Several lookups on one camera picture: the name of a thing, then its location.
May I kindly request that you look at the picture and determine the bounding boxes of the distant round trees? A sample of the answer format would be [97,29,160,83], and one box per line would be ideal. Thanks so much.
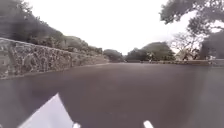
[102,41,176,63]

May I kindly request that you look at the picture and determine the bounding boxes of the low roadside wall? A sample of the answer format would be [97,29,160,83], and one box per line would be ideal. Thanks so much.
[125,59,224,67]

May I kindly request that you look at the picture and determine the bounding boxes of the trees above stone wall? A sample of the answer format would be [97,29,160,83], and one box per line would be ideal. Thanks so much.
[0,0,105,57]

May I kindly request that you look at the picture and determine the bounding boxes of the bare branched tree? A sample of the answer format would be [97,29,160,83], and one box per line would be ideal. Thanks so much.
[169,31,205,61]

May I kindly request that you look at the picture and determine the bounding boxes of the grey asphalt road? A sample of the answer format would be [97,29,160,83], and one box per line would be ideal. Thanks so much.
[0,61,224,128]

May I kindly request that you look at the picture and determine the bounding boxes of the rough stone wall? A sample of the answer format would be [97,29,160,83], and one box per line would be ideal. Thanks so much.
[0,37,111,80]

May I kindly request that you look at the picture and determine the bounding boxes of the tall spreading tree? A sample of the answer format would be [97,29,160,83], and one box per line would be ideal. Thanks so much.
[159,0,224,38]

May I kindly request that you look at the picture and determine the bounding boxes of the robot's own part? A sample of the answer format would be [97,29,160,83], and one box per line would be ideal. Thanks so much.
[71,122,82,128]
[143,120,155,128]

